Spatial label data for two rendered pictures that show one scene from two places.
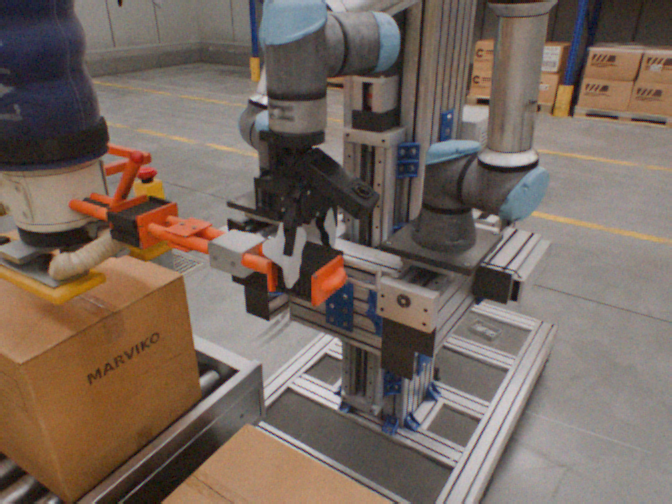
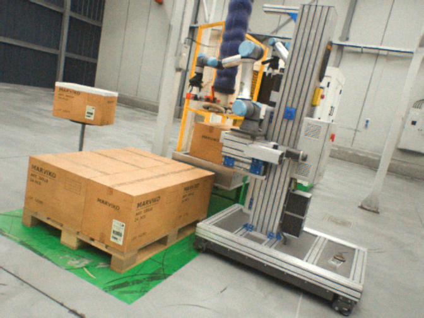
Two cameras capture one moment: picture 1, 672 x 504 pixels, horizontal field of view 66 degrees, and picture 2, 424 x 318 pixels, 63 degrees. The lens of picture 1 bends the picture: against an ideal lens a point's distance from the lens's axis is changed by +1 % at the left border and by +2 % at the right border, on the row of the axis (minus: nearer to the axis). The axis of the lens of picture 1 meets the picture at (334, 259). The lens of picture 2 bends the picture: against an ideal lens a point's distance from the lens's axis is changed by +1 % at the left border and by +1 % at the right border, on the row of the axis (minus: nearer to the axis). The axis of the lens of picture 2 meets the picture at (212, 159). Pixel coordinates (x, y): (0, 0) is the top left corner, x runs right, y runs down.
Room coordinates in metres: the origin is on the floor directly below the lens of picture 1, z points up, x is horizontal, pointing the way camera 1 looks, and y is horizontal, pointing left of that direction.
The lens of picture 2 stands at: (0.46, -2.88, 1.27)
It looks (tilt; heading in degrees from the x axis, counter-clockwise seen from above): 11 degrees down; 81
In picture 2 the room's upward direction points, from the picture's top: 12 degrees clockwise
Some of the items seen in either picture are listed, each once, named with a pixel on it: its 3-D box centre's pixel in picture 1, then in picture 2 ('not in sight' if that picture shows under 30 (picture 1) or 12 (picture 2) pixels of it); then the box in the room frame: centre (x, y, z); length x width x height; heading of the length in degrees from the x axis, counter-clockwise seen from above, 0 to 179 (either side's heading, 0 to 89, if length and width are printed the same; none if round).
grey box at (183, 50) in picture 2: not in sight; (182, 56); (0.54, 1.54, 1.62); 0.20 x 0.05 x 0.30; 57
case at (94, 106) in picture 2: not in sight; (86, 103); (-0.51, 1.56, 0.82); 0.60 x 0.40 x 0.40; 167
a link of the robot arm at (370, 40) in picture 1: (347, 43); (211, 62); (0.75, -0.02, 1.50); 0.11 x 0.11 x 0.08; 41
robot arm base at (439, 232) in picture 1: (445, 219); (250, 124); (1.12, -0.26, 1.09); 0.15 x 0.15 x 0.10
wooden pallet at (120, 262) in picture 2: not in sight; (125, 217); (0.27, 0.01, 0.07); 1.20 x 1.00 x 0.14; 57
